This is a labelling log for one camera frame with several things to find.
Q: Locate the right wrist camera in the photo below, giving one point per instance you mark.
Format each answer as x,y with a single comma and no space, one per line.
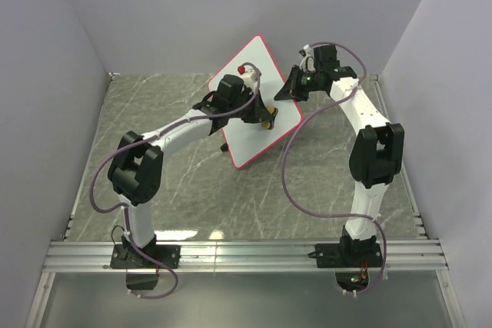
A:
307,61

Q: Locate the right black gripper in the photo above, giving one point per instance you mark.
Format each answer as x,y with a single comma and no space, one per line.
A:
289,91

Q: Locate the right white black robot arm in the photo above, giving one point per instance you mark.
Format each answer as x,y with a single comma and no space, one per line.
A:
376,157

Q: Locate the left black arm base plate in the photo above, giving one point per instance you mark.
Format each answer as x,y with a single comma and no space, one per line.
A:
125,256

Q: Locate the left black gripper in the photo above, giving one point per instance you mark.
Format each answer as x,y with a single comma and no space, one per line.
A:
259,113

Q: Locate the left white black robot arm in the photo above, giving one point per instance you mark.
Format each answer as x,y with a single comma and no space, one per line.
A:
135,172

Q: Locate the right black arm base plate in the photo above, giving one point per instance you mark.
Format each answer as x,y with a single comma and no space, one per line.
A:
344,256

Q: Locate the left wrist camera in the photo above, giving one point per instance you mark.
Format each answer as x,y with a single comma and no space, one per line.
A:
250,76

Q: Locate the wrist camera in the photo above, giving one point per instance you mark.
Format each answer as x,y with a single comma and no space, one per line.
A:
307,61
250,76

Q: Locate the aluminium mounting rail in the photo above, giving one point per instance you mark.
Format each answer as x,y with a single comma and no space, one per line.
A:
267,283

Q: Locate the white board with pink frame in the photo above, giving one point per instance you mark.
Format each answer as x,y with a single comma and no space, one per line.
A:
248,141

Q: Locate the yellow whiteboard eraser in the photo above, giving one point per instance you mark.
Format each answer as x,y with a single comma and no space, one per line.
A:
268,124

